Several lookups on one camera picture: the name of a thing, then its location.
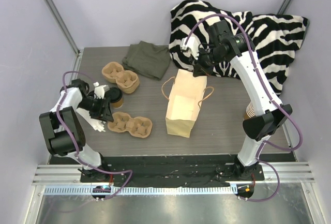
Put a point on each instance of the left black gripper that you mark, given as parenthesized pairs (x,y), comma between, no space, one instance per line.
(102,109)

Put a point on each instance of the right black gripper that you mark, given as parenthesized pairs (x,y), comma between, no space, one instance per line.
(200,61)

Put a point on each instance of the brown paper coffee cup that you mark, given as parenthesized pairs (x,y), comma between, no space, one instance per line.
(117,102)

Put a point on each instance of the black plastic cup lid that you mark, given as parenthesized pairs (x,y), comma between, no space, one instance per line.
(114,92)

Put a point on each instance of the brown paper bag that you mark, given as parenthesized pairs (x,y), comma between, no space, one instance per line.
(185,101)

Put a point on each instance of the separated brown pulp cup carrier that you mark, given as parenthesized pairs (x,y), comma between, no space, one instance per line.
(139,127)

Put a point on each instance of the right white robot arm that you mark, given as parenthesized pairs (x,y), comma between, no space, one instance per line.
(269,111)

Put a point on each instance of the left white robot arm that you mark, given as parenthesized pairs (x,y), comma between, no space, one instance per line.
(63,133)

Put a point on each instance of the white wrapped straws bundle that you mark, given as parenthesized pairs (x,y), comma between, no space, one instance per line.
(97,125)

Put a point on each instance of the zebra print blanket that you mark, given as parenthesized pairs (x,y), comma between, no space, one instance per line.
(276,37)

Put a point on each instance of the olive green cloth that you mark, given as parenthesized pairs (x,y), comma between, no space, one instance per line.
(147,59)

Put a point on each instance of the stack of paper cups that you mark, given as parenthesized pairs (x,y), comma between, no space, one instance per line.
(249,112)

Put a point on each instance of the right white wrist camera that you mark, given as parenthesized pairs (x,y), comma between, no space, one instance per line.
(190,44)

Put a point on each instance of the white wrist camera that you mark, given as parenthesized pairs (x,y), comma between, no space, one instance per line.
(100,90)
(190,44)

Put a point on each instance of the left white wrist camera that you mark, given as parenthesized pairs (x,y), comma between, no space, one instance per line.
(100,90)

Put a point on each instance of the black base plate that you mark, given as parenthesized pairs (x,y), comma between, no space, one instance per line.
(181,171)

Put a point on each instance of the aluminium rail frame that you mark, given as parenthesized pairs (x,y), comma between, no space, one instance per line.
(63,195)

